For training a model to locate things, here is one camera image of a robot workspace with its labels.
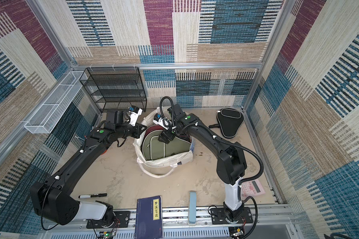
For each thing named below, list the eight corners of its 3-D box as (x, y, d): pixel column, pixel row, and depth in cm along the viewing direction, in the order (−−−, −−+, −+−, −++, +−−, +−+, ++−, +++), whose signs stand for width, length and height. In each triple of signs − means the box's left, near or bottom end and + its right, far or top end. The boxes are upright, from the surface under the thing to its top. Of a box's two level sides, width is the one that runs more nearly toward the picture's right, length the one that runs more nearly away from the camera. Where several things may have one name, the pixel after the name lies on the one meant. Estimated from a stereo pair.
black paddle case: (207, 129, 110) (208, 124, 106) (221, 108, 124) (222, 104, 120) (232, 141, 103) (234, 137, 99) (244, 118, 117) (246, 113, 113)
